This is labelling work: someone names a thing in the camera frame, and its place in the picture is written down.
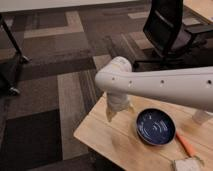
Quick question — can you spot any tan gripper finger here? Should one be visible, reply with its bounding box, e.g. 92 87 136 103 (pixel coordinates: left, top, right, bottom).
126 103 135 113
106 107 117 122

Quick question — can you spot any dark blue ceramic bowl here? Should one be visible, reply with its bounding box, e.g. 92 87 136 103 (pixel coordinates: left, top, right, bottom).
136 108 176 146

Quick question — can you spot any orange carrot toy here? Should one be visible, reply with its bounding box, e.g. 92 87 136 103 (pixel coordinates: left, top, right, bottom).
176 133 196 157

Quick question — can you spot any light wooden desk corner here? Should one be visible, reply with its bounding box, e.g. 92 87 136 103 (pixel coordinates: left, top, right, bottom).
183 0 213 23

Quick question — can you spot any clear plastic cup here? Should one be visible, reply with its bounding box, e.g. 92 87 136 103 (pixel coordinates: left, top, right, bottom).
192 110 213 125

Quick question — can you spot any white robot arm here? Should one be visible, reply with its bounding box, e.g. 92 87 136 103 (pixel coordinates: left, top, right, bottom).
95 56 213 123

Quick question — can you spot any black office chair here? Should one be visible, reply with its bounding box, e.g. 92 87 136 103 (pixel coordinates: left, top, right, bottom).
133 0 213 68

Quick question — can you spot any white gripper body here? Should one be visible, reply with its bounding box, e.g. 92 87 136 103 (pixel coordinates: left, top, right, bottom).
106 93 130 112

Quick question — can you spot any black metal stand leg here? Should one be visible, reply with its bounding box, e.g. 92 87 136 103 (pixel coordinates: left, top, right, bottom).
0 13 29 95

